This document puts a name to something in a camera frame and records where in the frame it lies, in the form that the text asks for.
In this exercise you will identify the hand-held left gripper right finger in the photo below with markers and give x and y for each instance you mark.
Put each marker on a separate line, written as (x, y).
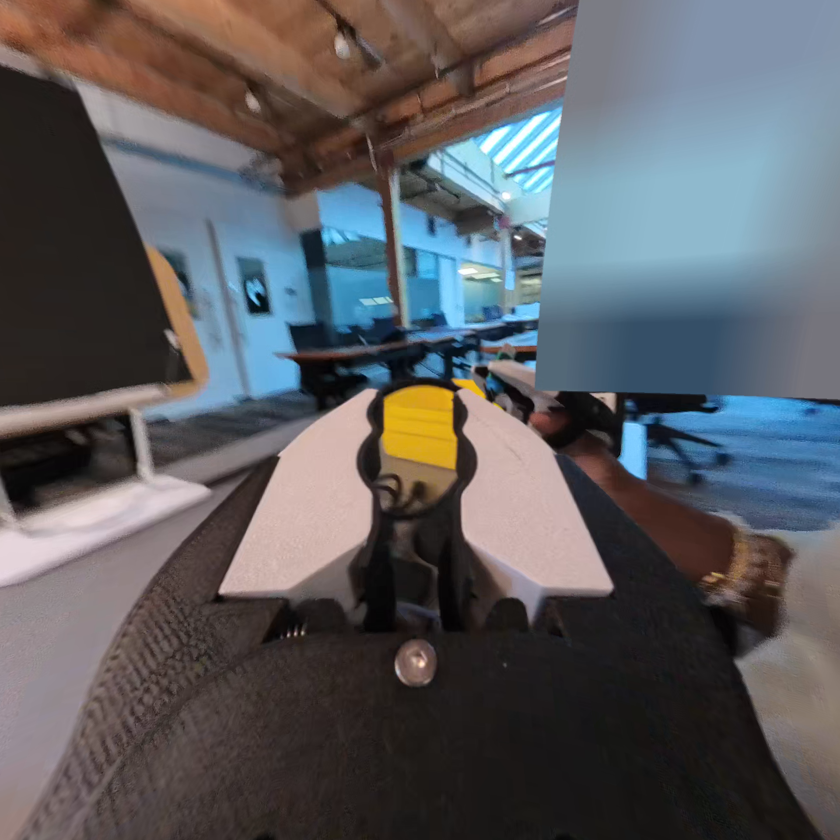
(525, 518)

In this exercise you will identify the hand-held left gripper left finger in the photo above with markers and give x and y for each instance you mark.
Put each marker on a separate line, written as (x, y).
(308, 512)

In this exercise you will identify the person's right hand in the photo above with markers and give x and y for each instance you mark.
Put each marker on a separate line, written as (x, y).
(656, 512)

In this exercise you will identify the black office chair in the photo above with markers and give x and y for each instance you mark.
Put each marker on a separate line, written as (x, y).
(313, 338)
(676, 426)

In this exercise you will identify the yellow plastic bin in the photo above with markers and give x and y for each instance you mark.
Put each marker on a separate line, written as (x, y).
(420, 426)

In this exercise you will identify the brown wooden table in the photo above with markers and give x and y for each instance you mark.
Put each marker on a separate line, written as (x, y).
(361, 354)

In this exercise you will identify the tan-framed black board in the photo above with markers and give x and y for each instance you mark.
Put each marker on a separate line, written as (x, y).
(187, 328)

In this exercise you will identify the gold wristwatch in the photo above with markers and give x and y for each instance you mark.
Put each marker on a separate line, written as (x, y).
(748, 577)

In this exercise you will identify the black phone icon sign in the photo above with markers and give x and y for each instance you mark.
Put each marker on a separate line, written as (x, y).
(178, 275)
(254, 289)

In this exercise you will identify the brown support column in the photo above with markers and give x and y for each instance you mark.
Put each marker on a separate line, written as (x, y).
(394, 249)

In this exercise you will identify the black monitor on white stand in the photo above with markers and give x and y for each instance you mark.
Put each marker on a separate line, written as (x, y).
(65, 262)

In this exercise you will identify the white ceiling lamp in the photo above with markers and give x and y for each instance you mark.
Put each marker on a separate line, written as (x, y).
(253, 100)

